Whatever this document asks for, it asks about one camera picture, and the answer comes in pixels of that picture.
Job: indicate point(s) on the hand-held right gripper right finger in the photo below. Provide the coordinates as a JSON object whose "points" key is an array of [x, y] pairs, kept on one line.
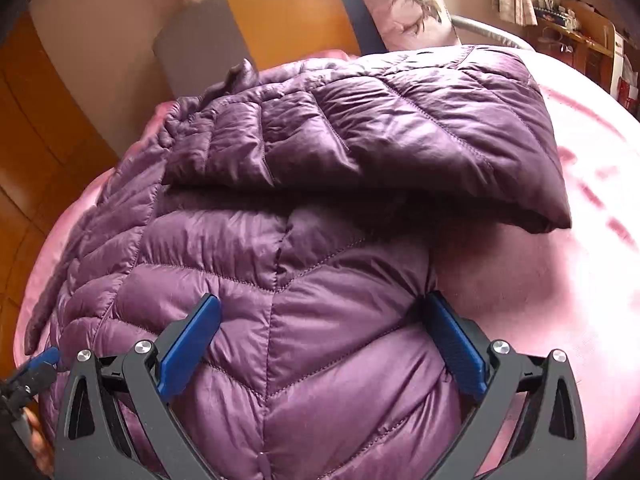
{"points": [[457, 347]]}

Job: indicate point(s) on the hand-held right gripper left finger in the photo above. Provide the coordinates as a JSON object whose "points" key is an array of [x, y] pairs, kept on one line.
{"points": [[191, 345]]}

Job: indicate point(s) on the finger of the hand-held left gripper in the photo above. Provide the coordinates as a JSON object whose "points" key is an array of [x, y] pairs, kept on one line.
{"points": [[44, 357]]}

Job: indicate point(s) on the purple quilted puffer jacket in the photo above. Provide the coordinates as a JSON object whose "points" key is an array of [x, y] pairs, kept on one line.
{"points": [[300, 260]]}

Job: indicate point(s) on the person's left hand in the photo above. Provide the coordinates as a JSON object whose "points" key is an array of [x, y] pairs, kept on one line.
{"points": [[39, 440]]}

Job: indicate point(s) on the pink bed blanket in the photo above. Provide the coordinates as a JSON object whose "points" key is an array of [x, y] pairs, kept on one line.
{"points": [[525, 285]]}

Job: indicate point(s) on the wooden wardrobe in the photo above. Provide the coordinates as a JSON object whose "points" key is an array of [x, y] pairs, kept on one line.
{"points": [[45, 150]]}

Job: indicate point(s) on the cluttered wooden shelf unit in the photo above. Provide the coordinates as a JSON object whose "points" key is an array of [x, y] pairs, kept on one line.
{"points": [[582, 40]]}

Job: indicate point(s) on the grey yellow blue headboard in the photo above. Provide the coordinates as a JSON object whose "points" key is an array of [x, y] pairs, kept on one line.
{"points": [[285, 10]]}

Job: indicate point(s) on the grey metal rail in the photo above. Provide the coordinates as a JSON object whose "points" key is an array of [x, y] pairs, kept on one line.
{"points": [[492, 31]]}

